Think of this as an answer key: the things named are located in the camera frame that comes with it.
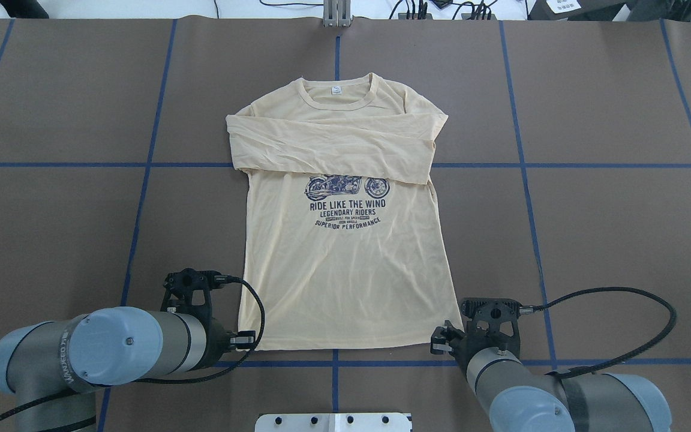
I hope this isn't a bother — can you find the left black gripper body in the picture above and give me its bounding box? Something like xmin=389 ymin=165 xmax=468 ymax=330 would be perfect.
xmin=201 ymin=318 xmax=231 ymax=367

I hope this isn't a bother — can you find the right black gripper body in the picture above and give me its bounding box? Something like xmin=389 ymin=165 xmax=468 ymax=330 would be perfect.
xmin=450 ymin=326 xmax=521 ymax=367

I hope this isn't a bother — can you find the cream long-sleeve printed shirt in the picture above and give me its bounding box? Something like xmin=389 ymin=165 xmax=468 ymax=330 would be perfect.
xmin=226 ymin=73 xmax=462 ymax=351

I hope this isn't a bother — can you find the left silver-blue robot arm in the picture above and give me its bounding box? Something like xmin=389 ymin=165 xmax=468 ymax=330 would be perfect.
xmin=0 ymin=307 xmax=263 ymax=431

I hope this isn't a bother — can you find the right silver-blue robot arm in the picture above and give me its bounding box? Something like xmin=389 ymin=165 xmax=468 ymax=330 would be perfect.
xmin=430 ymin=322 xmax=674 ymax=431

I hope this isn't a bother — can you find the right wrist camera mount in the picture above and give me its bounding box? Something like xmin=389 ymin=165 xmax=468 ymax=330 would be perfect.
xmin=459 ymin=298 xmax=522 ymax=356

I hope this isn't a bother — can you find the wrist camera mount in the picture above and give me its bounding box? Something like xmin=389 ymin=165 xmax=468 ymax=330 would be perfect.
xmin=459 ymin=298 xmax=522 ymax=356
xmin=160 ymin=268 xmax=223 ymax=322

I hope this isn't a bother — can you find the right black braided cable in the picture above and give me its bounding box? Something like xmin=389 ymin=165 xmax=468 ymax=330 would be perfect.
xmin=519 ymin=287 xmax=677 ymax=379

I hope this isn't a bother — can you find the black braided cable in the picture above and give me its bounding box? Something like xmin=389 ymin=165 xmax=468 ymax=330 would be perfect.
xmin=0 ymin=275 xmax=267 ymax=432
xmin=519 ymin=287 xmax=677 ymax=379

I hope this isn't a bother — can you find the left black braided cable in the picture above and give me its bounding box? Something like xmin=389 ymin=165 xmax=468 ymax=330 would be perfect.
xmin=0 ymin=275 xmax=267 ymax=432

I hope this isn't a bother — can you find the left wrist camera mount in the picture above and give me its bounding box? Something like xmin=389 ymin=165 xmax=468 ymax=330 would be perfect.
xmin=160 ymin=268 xmax=223 ymax=322

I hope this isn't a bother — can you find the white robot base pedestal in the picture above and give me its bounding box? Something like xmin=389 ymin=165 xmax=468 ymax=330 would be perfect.
xmin=254 ymin=412 xmax=413 ymax=431

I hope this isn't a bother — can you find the aluminium frame post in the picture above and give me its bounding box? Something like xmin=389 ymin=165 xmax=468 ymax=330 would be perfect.
xmin=323 ymin=0 xmax=353 ymax=28

